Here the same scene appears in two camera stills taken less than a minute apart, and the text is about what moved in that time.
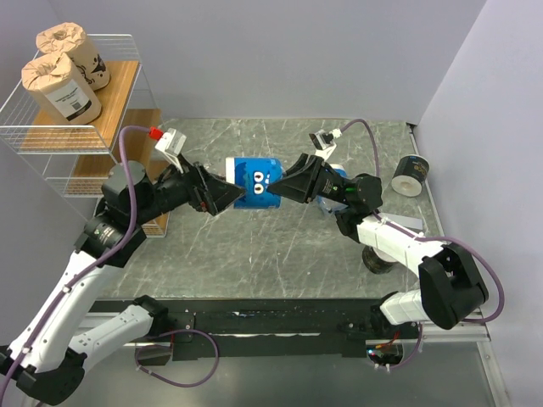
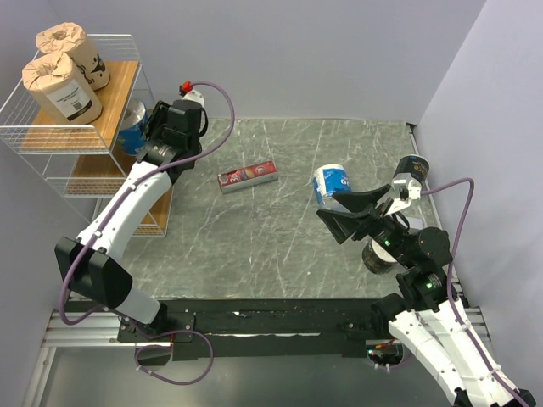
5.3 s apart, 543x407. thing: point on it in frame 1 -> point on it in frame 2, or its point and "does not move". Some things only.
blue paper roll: [255, 175] -> [131, 136]
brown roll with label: [53, 83] does not move
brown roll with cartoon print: [70, 39] does not move
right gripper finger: [298, 187] -> [341, 224]
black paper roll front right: [377, 261] does not move
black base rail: [254, 329] does not move
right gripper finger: [306, 165] -> [358, 201]
